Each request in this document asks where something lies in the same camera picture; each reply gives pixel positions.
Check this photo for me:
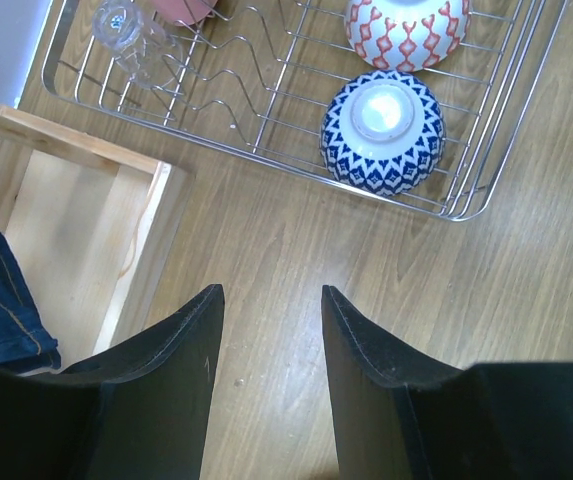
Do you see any wooden clothes rack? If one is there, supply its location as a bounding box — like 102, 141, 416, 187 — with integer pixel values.
0, 106, 192, 366

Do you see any red white patterned bowl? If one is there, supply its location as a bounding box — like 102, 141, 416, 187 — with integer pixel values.
344, 0, 472, 73

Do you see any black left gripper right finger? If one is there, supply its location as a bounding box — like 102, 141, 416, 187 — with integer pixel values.
321, 286, 573, 479

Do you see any blue white patterned bowl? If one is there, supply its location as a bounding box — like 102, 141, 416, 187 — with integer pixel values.
319, 70, 445, 196

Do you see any metal wire dish rack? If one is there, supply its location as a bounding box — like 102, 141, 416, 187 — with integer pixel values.
42, 1, 567, 222

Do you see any clear drinking glass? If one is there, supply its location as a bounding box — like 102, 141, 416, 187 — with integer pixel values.
92, 1, 185, 89

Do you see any pink cup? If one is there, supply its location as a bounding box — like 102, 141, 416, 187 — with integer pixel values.
150, 0, 217, 25

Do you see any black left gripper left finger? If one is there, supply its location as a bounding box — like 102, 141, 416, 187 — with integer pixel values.
0, 284, 225, 479

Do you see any navy blue cloth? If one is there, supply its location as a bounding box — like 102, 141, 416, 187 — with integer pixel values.
0, 232, 62, 374

